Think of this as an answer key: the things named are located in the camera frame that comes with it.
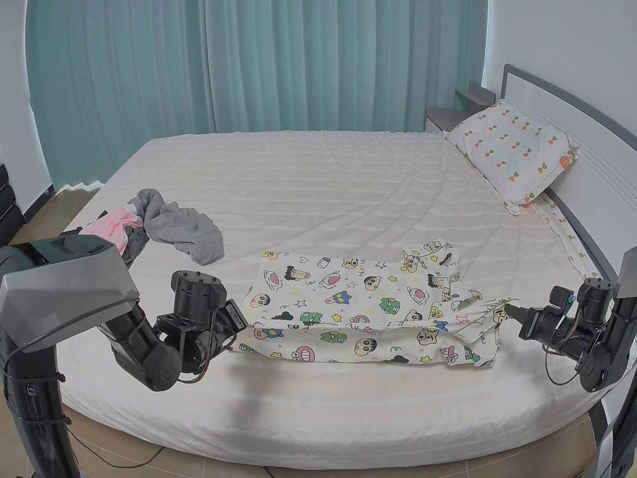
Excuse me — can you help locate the white printed pyjama top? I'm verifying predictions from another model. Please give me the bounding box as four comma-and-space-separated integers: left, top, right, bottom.
233, 239, 519, 368

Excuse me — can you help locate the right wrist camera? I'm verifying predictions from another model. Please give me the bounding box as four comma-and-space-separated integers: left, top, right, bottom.
550, 287, 576, 313

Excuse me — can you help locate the white printed pillow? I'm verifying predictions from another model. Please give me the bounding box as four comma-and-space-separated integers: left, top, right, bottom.
443, 100, 580, 216

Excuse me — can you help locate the black chest of drawers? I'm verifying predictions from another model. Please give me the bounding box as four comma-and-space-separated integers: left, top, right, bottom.
0, 163, 25, 248

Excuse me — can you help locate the dark grey garment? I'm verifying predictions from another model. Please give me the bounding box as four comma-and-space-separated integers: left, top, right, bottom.
75, 211, 150, 270

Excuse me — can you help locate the black cable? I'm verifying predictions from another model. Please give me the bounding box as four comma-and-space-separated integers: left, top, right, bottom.
67, 419, 165, 469
544, 344, 583, 387

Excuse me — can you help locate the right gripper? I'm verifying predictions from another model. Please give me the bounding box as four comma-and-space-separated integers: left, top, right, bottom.
520, 307, 565, 345

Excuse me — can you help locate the bed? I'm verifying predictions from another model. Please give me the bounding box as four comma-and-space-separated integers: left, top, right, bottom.
0, 64, 637, 472

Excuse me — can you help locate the pink garment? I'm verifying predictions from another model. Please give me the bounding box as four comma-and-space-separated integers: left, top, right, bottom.
80, 206, 145, 257

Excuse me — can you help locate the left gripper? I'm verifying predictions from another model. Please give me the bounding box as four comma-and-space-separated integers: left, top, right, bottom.
201, 299, 249, 362

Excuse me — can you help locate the grey bedside table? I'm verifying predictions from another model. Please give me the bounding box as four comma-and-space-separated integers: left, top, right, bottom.
425, 80, 498, 133

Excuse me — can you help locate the blue-green curtain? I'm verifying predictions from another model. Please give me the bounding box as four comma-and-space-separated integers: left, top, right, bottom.
25, 0, 491, 193

